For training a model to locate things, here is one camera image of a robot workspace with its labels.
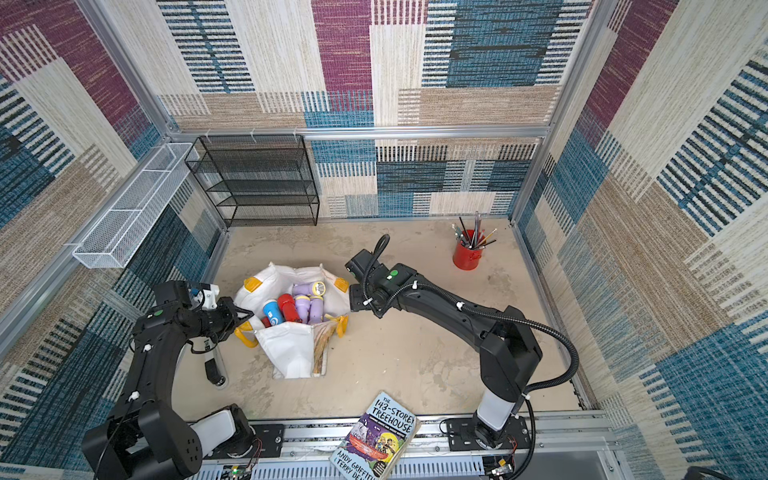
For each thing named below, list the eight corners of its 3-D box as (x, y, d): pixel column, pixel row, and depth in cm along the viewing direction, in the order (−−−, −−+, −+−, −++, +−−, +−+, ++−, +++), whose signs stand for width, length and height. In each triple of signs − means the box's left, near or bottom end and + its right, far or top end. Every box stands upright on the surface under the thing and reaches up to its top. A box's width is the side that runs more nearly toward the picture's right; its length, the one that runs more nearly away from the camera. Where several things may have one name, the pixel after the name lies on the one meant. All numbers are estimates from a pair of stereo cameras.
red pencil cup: (455, 271, 107) (461, 249, 98) (451, 251, 113) (457, 229, 104) (479, 271, 107) (488, 249, 98) (475, 251, 113) (482, 229, 104)
